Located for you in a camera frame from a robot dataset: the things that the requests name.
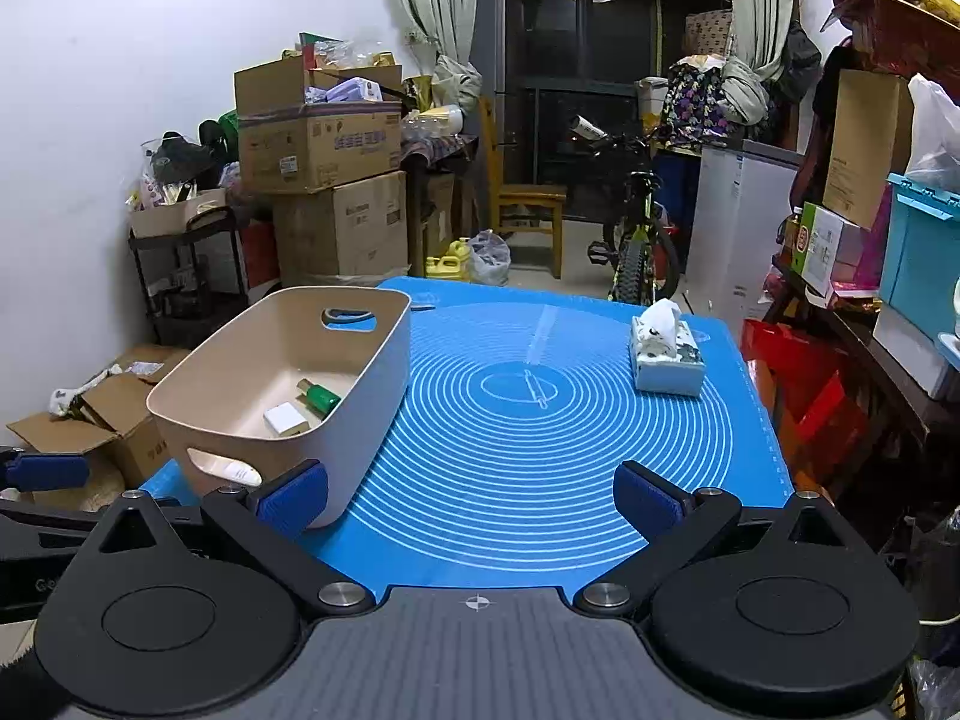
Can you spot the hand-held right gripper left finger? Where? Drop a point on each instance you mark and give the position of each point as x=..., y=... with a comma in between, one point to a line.
x=292, y=499

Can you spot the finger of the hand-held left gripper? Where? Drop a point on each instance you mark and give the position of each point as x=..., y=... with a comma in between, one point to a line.
x=49, y=472

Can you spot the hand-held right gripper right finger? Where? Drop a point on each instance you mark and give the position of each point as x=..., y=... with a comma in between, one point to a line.
x=649, y=499

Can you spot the white pill bottle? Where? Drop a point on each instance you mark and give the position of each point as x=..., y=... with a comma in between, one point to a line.
x=236, y=471

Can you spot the white charger plug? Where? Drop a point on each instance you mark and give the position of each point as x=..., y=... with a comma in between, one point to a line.
x=286, y=418

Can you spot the small green bottle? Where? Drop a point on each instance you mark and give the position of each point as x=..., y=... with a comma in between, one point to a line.
x=321, y=399

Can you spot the beige plastic storage bin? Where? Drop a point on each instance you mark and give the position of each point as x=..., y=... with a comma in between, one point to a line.
x=360, y=405

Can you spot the torn cardboard box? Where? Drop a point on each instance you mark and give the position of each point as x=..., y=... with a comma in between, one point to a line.
x=131, y=420

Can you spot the blue silicone baking mat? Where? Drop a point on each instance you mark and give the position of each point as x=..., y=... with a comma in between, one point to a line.
x=525, y=480

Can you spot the patterned tissue box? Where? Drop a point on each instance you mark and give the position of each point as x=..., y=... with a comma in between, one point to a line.
x=667, y=367

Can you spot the red gift bag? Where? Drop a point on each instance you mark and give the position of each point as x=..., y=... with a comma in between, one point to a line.
x=795, y=382

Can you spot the black utility cart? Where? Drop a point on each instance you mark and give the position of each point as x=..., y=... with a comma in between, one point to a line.
x=187, y=292

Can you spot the black and green bicycle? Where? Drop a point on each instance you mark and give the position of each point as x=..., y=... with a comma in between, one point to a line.
x=637, y=255

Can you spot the red and white box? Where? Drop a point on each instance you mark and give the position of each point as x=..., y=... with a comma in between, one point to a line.
x=259, y=251

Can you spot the large stacked cardboard box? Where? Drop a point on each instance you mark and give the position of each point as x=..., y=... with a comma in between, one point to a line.
x=341, y=229

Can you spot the yellow plastic jug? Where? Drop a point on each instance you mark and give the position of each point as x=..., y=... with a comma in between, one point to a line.
x=448, y=264

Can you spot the small cardboard box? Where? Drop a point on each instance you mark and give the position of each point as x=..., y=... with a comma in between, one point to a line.
x=172, y=217

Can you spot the clear plastic bag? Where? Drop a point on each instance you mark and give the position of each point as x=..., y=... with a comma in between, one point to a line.
x=489, y=261

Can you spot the green and white carton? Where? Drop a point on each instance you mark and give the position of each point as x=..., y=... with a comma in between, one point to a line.
x=821, y=251

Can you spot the wooden chair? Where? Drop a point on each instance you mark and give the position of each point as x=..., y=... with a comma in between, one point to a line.
x=529, y=202

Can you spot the open cardboard box with clutter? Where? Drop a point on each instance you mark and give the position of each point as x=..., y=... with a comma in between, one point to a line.
x=315, y=150

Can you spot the blue plastic crate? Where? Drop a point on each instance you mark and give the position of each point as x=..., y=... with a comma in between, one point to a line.
x=922, y=262

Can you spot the tall flat cardboard box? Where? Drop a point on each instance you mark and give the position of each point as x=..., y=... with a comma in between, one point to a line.
x=862, y=150

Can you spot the white plastic bag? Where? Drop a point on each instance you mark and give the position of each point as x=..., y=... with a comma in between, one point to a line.
x=937, y=127

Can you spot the pale green curtain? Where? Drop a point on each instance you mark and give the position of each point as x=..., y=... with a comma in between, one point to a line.
x=757, y=15
x=435, y=7

